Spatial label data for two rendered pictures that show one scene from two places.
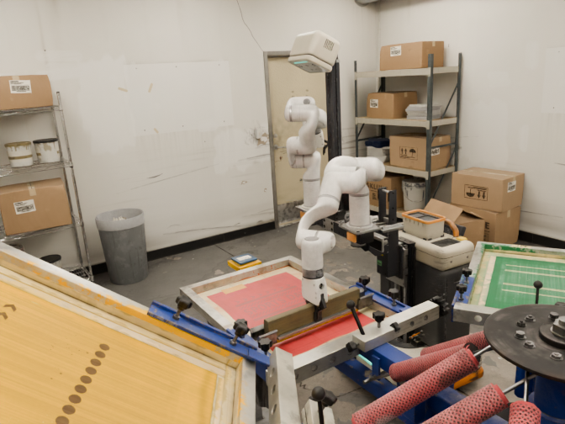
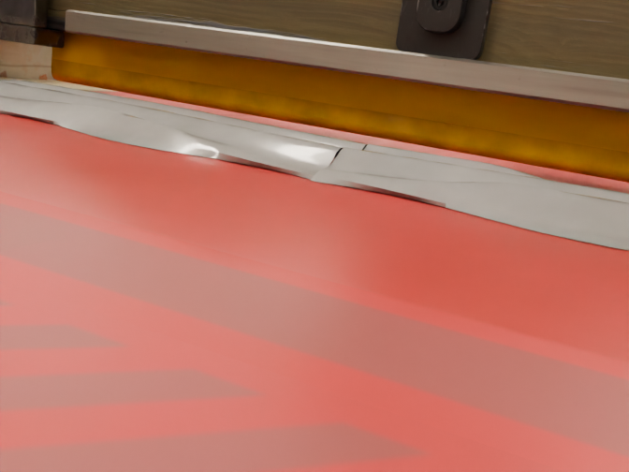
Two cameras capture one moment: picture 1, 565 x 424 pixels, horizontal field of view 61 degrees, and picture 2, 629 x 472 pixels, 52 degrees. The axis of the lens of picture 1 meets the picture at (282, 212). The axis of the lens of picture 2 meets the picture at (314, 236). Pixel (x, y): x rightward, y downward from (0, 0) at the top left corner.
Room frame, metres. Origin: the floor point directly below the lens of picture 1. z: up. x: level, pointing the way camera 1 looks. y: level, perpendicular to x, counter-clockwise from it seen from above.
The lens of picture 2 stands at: (1.75, 0.10, 0.98)
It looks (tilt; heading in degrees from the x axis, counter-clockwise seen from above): 14 degrees down; 234
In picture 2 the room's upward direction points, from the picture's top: 8 degrees clockwise
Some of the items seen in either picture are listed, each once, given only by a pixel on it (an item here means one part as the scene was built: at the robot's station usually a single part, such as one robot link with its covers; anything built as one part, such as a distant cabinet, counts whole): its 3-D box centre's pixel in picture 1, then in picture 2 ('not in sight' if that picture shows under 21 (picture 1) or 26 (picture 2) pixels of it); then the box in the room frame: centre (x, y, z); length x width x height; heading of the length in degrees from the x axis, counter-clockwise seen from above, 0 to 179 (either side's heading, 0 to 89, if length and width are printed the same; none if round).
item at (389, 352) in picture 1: (386, 357); not in sight; (1.26, -0.28, 1.02); 0.17 x 0.06 x 0.05; 32
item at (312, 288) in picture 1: (313, 286); not in sight; (1.55, -0.09, 1.12); 0.10 x 0.07 x 0.11; 32
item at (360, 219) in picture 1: (361, 209); not in sight; (2.18, -0.38, 1.21); 0.16 x 0.13 x 0.15; 116
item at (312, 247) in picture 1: (318, 248); not in sight; (1.59, -0.12, 1.25); 0.15 x 0.10 x 0.11; 156
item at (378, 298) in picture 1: (378, 304); not in sight; (1.68, -0.35, 0.97); 0.30 x 0.05 x 0.07; 32
